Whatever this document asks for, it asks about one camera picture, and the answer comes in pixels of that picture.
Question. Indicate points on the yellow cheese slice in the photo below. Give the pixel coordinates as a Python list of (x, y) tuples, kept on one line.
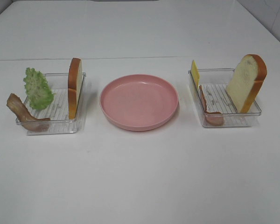
[(195, 74)]

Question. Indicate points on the pink bacon strip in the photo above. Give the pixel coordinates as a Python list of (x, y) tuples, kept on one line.
[(213, 118)]

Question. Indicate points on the bread slice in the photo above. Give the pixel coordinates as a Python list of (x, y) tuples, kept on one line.
[(75, 78), (246, 82)]

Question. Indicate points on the green lettuce leaf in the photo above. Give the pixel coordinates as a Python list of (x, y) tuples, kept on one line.
[(38, 92)]

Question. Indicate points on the dark brown bacon strip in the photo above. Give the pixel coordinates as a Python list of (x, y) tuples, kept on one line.
[(21, 112)]

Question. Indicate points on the pink round plate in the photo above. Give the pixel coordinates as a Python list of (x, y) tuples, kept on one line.
[(139, 102)]

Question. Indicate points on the right clear plastic tray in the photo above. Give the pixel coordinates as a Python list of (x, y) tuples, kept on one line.
[(214, 82)]

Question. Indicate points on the clear plastic tray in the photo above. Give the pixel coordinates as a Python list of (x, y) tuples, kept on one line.
[(214, 82), (58, 110)]

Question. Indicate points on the left clear plastic tray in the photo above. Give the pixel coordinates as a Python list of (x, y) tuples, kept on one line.
[(58, 110)]

